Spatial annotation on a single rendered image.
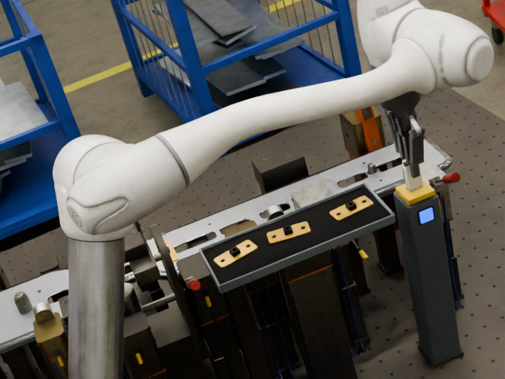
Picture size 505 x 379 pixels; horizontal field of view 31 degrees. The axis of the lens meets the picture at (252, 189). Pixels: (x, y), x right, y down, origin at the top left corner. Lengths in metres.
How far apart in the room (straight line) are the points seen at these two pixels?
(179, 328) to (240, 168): 1.07
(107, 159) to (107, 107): 3.77
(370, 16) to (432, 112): 1.41
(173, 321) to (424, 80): 0.80
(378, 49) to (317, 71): 2.97
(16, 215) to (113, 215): 2.76
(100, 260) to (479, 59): 0.72
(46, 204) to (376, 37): 2.75
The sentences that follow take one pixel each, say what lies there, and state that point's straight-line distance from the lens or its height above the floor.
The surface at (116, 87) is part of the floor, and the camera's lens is 5.46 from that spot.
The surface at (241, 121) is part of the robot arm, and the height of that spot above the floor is 1.50.
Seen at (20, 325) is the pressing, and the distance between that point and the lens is 2.10.
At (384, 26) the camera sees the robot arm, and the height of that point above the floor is 1.54.
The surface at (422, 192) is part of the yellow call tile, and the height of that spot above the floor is 1.16.
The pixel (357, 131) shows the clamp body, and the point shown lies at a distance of 2.31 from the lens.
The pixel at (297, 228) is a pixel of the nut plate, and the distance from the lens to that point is 1.81.
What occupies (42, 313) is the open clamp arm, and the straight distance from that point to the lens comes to 1.94.
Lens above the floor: 2.21
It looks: 32 degrees down
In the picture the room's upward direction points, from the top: 16 degrees counter-clockwise
